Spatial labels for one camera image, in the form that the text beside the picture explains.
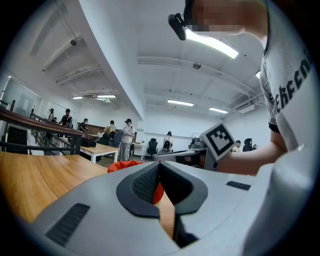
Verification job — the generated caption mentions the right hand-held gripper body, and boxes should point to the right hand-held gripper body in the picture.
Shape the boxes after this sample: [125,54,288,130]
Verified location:
[191,121,236,171]

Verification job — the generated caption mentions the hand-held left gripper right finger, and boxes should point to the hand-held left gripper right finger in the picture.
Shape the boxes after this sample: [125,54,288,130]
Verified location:
[160,161,258,256]

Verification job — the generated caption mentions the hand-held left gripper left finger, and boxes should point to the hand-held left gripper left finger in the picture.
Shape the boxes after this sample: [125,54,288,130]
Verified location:
[33,161,181,256]

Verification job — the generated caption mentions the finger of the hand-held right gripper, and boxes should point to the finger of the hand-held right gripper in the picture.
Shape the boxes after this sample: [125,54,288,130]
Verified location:
[153,149,201,166]

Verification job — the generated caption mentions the person's right forearm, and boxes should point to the person's right forearm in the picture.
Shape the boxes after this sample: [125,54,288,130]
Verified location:
[217,129,288,176]

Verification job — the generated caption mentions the black office chair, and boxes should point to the black office chair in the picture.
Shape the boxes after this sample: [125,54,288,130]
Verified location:
[146,137,159,158]
[242,138,258,153]

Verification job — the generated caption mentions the ceiling air conditioner unit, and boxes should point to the ceiling air conditioner unit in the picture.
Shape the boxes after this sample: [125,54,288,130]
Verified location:
[83,93,111,103]
[236,103,256,115]

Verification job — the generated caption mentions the beige storage bag red lining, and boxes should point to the beige storage bag red lining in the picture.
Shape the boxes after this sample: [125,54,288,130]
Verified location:
[107,160,165,206]

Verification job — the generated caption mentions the wooden table white legs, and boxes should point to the wooden table white legs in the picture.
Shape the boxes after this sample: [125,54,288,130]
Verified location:
[79,142,120,164]

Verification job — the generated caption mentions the black bag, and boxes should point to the black bag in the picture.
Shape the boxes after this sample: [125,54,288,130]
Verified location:
[80,138,97,148]

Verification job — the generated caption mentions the person's grey t-shirt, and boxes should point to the person's grey t-shirt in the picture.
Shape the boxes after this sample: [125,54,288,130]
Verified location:
[259,37,313,153]

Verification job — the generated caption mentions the black metal railing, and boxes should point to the black metal railing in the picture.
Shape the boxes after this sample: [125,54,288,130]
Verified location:
[0,99,85,156]

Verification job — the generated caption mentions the person's head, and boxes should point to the person's head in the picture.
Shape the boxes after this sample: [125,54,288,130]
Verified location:
[186,0,270,55]

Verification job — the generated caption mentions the black head-worn camera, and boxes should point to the black head-worn camera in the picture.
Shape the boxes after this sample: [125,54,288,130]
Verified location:
[167,12,188,41]

